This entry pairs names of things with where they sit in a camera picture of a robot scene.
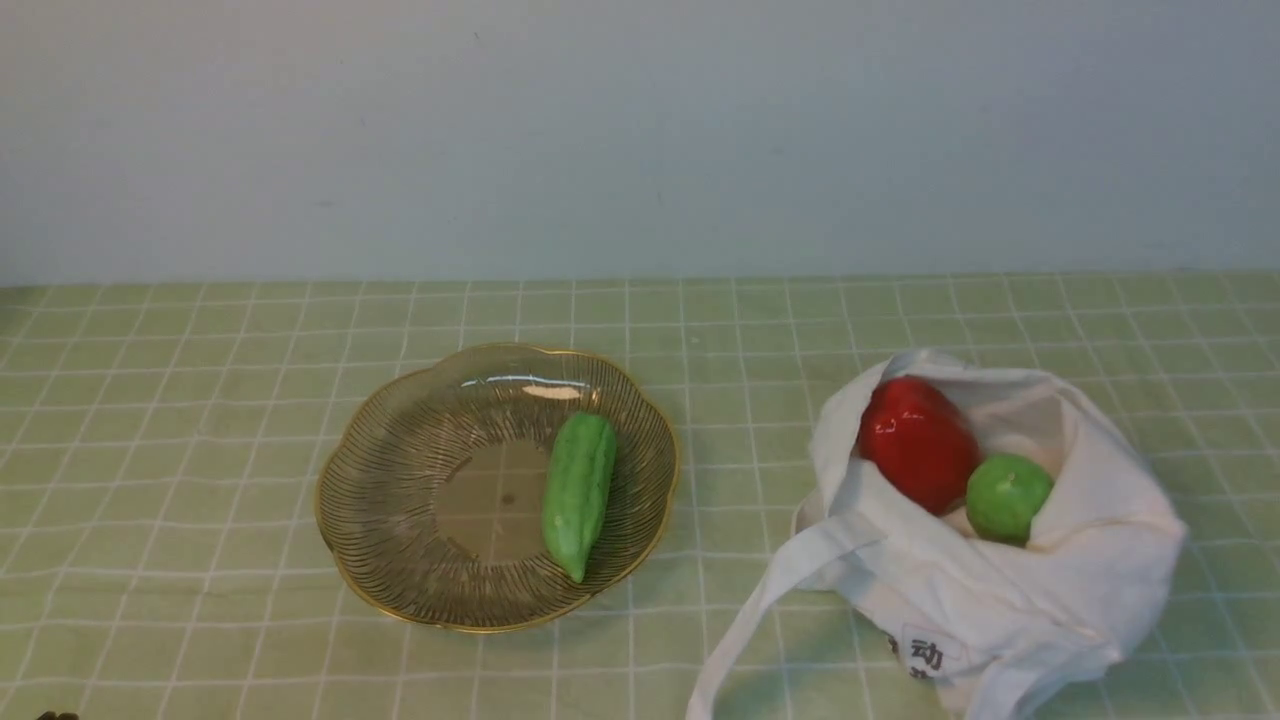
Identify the red bell pepper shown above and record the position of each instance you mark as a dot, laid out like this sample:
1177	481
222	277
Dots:
920	442

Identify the round green vegetable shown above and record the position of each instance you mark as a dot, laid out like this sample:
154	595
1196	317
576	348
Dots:
1003	497

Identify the gold-rimmed glass plate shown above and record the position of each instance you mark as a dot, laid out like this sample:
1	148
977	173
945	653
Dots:
431	500

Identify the green bitter gourd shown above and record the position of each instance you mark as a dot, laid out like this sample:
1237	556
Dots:
579	480

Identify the white cloth bag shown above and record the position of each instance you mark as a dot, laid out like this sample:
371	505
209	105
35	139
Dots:
998	629

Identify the green checkered tablecloth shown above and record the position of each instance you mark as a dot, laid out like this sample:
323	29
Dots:
160	445

